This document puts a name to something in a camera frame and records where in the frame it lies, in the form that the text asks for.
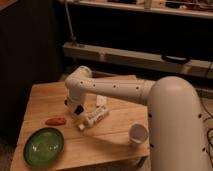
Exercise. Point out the white labelled tube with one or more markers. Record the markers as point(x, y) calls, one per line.
point(97, 115)

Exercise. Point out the metal pole stand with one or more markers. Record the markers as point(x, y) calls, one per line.
point(72, 37)

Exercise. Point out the cream wedge gripper finger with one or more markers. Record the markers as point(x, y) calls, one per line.
point(66, 101)

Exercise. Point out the small white block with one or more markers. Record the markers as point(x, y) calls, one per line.
point(101, 100)

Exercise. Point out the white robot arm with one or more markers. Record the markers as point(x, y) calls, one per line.
point(176, 129)

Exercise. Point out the wooden side table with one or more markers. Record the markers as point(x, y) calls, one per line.
point(106, 142)

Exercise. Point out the green glass plate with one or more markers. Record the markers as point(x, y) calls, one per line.
point(43, 147)

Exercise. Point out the red chili pepper toy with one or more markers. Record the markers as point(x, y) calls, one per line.
point(55, 121)

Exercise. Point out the low wooden shelf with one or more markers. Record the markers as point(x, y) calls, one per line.
point(135, 59)

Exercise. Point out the black handle on shelf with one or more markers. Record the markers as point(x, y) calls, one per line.
point(175, 59)

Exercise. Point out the upper wooden shelf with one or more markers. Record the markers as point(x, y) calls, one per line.
point(122, 6)

